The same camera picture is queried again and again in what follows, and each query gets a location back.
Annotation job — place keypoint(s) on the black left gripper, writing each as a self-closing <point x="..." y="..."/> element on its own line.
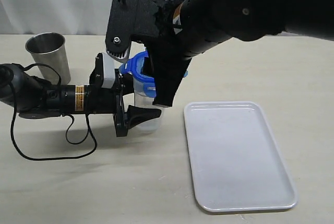
<point x="110" y="101"/>

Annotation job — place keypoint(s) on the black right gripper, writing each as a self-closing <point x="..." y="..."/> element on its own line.
<point x="150" y="21"/>

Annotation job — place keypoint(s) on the clear plastic tea bottle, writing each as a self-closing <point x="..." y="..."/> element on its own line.
<point x="152" y="115"/>

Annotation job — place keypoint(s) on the blue plastic container lid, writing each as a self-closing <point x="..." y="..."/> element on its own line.
<point x="141" y="75"/>

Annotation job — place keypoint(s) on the stainless steel cup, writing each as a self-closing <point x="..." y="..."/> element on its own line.
<point x="49" y="48"/>

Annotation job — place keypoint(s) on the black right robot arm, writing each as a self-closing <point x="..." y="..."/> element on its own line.
<point x="174" y="31"/>

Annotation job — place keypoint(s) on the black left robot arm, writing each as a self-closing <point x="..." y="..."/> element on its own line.
<point x="36" y="98"/>

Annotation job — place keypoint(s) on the white plastic tray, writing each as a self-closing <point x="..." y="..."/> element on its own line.
<point x="235" y="162"/>

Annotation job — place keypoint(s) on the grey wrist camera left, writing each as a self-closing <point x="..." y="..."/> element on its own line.
<point x="108" y="71"/>

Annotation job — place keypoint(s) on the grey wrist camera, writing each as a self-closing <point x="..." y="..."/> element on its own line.
<point x="108" y="71"/>
<point x="118" y="50"/>

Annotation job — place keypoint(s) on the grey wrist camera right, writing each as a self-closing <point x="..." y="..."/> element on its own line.
<point x="118" y="50"/>

